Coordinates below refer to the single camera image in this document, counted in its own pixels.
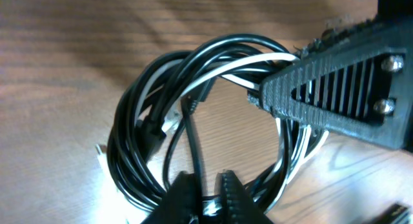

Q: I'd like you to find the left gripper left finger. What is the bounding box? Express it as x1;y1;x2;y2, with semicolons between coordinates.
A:
142;172;197;224

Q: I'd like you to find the white usb cable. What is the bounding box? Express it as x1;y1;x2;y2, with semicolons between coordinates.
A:
95;52;330;215

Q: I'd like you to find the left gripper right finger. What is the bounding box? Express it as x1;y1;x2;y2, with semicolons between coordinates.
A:
219;170;273;224

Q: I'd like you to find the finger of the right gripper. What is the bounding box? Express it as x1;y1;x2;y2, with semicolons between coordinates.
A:
248;17;412;151

